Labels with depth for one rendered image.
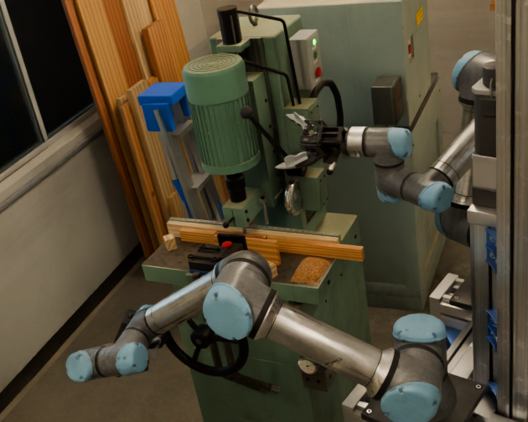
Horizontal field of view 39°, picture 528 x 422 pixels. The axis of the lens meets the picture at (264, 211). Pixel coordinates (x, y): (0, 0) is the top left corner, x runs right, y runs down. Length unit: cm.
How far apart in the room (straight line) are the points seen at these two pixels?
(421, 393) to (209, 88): 98
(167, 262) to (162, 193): 138
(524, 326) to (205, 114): 99
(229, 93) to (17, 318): 175
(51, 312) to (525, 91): 263
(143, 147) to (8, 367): 117
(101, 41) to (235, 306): 226
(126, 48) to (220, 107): 181
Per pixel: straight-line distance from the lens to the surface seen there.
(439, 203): 180
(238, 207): 224
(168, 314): 186
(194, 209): 317
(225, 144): 211
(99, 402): 336
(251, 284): 159
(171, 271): 235
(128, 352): 184
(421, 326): 172
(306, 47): 229
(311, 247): 225
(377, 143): 185
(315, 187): 233
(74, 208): 369
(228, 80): 205
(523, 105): 151
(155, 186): 373
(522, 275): 170
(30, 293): 350
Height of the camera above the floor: 212
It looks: 29 degrees down
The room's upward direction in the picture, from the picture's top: 10 degrees counter-clockwise
